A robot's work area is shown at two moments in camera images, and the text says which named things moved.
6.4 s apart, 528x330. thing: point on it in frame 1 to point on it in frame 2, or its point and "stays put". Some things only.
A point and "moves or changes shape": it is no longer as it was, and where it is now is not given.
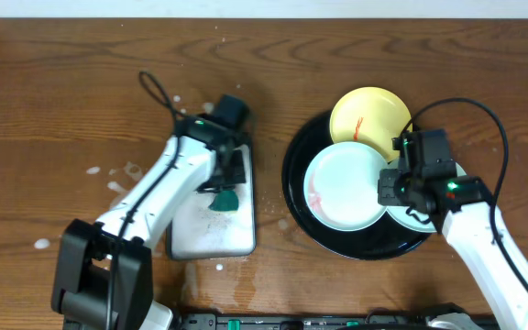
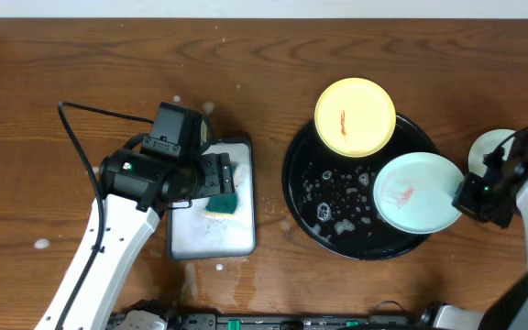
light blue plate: x=340 y=185 moves or changes shape
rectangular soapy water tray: x=199 y=232 stays put
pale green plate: x=401 y=214 to x=485 y=143
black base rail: x=373 y=321 stays put
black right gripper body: x=391 y=187 to x=490 y=201
